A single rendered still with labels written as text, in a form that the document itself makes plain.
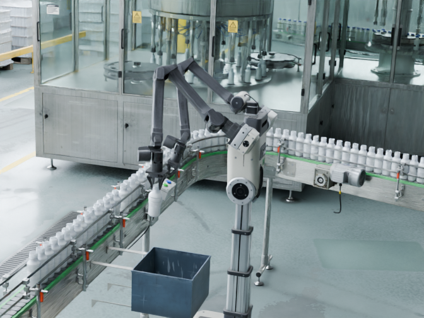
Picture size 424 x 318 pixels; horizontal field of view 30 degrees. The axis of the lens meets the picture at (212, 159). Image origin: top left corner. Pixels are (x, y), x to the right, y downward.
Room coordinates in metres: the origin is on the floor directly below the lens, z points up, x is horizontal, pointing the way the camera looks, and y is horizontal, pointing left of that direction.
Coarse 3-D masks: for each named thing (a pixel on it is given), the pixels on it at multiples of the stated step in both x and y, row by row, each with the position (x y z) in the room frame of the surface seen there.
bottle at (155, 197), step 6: (156, 186) 3.76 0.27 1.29; (150, 192) 3.77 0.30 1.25; (156, 192) 3.75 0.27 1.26; (150, 198) 3.75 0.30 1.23; (156, 198) 3.74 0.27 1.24; (162, 198) 3.78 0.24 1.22; (150, 204) 3.75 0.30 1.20; (156, 204) 3.75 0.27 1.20; (150, 210) 3.75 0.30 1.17; (156, 210) 3.75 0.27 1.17; (156, 216) 3.76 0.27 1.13
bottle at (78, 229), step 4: (76, 220) 3.59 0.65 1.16; (80, 220) 3.58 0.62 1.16; (76, 224) 3.56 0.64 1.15; (80, 224) 3.57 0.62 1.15; (76, 228) 3.56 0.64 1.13; (80, 228) 3.56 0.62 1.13; (76, 232) 3.55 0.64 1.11; (80, 232) 3.56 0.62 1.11; (80, 236) 3.56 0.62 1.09; (80, 240) 3.56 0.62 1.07; (76, 244) 3.55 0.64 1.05; (80, 244) 3.56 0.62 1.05; (80, 252) 3.56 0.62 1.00
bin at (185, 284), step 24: (96, 264) 3.60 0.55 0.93; (144, 264) 3.66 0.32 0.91; (168, 264) 3.77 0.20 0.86; (192, 264) 3.74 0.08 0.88; (144, 288) 3.48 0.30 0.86; (168, 288) 3.45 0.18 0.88; (192, 288) 3.43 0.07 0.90; (144, 312) 3.48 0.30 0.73; (168, 312) 3.45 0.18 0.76; (192, 312) 3.45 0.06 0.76
